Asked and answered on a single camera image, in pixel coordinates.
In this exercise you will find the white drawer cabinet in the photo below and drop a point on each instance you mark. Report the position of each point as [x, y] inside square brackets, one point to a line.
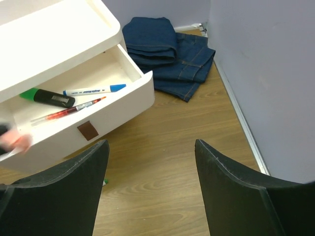
[60, 45]

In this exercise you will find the red white marker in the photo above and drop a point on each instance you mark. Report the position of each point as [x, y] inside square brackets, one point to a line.
[65, 112]

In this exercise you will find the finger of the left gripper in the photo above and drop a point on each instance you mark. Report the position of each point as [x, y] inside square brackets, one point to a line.
[5, 127]

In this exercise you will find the orange tip white marker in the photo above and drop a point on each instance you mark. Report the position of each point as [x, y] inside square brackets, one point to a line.
[12, 142]

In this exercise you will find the blue tip white marker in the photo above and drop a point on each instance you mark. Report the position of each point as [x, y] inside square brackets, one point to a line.
[89, 91]

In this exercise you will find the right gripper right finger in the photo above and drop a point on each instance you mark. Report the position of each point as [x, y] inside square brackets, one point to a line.
[240, 201]

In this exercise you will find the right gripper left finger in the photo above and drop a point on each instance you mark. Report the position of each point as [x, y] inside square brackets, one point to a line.
[60, 201]

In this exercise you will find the folded denim jeans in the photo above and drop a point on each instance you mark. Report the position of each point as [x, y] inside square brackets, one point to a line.
[180, 62]

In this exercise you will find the green cap white marker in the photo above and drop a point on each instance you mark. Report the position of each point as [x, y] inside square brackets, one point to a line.
[105, 182]

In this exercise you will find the green black highlighter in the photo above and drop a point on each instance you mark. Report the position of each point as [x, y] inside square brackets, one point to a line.
[48, 98]

